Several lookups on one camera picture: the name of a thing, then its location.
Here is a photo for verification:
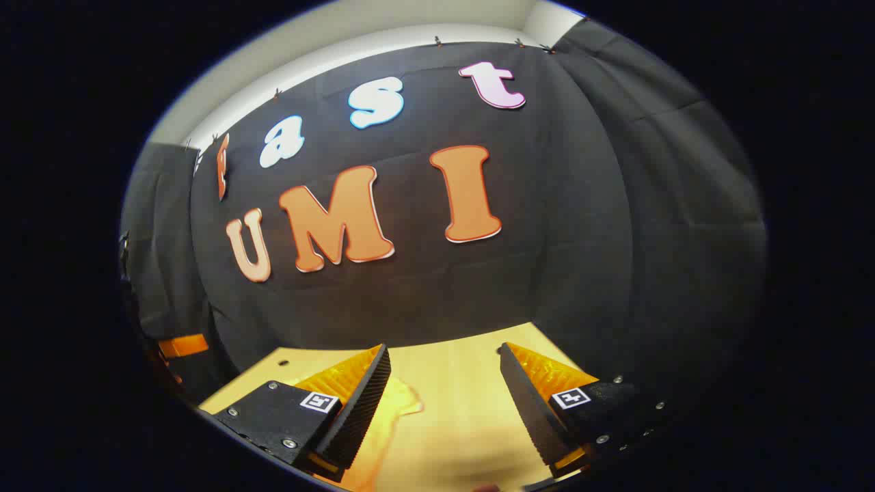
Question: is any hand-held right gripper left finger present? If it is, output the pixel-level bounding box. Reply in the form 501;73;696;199
198;344;392;482

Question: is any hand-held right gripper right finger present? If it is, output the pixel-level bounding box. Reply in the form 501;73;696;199
499;342;674;479

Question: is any orange T-shirt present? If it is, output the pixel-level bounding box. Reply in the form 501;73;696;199
277;372;426;492

